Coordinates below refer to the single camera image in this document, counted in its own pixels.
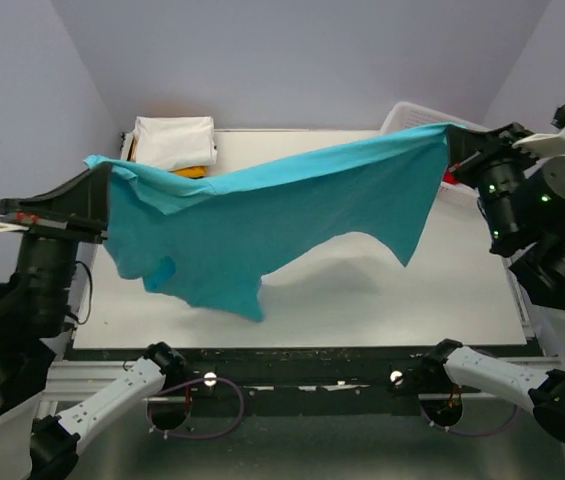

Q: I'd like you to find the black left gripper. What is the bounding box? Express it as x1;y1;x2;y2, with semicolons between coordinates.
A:
0;160;115;333

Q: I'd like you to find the folded white t shirt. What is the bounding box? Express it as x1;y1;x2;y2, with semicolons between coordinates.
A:
133;116;217;171

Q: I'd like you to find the cyan t shirt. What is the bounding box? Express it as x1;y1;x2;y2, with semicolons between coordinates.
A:
105;124;449;321

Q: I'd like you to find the folded yellow t shirt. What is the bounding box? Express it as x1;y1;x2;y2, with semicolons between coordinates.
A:
128;139;208;179

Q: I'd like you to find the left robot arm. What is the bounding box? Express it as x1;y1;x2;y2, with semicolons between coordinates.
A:
0;163;187;479

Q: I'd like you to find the white plastic basket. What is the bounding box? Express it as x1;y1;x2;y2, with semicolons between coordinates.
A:
379;101;486;209

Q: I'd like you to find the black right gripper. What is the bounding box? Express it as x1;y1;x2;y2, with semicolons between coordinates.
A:
446;120;544;246

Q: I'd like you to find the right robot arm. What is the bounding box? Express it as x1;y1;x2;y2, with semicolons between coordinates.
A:
412;123;565;443

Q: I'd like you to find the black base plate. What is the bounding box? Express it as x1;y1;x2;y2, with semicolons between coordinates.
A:
61;344;513;419

